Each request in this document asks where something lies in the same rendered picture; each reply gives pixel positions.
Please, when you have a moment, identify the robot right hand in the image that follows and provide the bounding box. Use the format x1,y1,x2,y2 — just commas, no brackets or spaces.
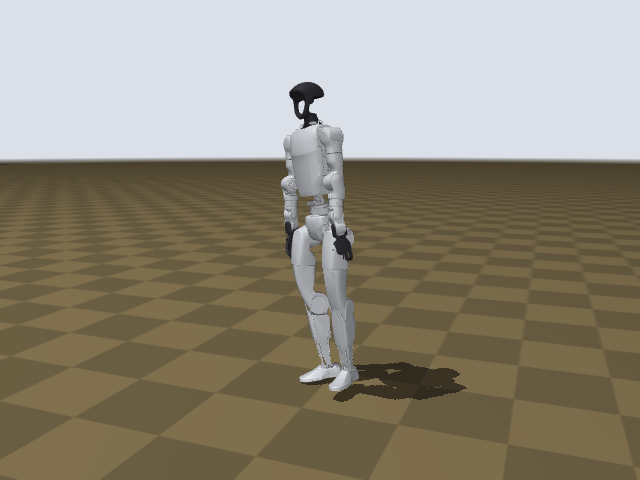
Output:
285,221,298,258

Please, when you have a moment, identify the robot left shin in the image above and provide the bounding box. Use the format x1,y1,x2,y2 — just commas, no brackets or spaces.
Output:
331,299,355,373

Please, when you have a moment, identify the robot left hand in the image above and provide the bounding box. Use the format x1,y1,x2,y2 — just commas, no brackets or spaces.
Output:
331,224,353,262

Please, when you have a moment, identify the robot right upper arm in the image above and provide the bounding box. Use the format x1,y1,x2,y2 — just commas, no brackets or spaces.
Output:
281,134,298,193

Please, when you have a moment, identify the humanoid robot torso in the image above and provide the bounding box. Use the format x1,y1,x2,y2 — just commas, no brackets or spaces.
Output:
290,120,333,242

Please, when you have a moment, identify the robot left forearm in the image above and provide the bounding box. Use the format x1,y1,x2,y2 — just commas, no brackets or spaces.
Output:
328,174,346,235

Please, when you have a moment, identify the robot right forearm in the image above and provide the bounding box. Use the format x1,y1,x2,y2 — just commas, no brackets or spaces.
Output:
282,189,299,230

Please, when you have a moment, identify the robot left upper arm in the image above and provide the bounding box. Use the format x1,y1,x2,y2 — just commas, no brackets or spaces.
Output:
319,127,344,191

